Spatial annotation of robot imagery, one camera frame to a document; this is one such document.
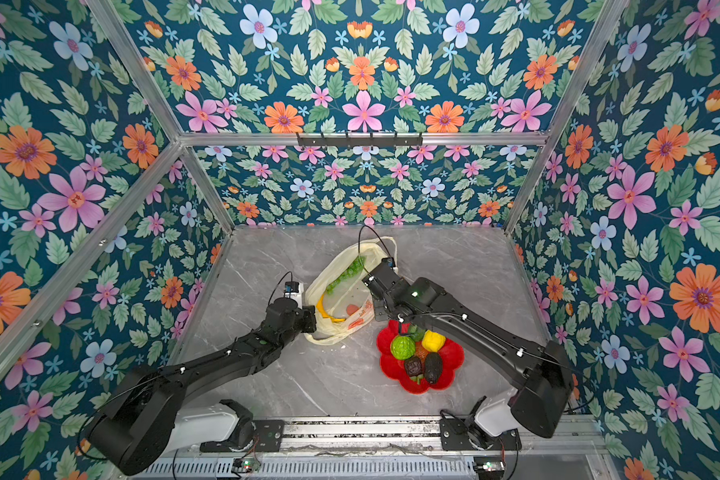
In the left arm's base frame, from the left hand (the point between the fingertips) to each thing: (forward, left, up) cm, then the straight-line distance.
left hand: (319, 301), depth 87 cm
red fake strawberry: (+2, -9, -9) cm, 13 cm away
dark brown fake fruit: (-19, -26, -5) cm, 32 cm away
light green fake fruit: (-14, -23, -5) cm, 28 cm away
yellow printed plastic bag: (+4, -6, -9) cm, 12 cm away
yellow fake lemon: (-12, -33, -5) cm, 35 cm away
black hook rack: (+42, -14, +26) cm, 51 cm away
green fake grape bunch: (+15, -9, -7) cm, 19 cm away
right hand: (-6, -19, +8) cm, 21 cm away
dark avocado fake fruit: (-19, -32, -7) cm, 37 cm away
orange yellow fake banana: (+2, +1, -9) cm, 9 cm away
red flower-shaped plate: (-16, -37, -7) cm, 41 cm away
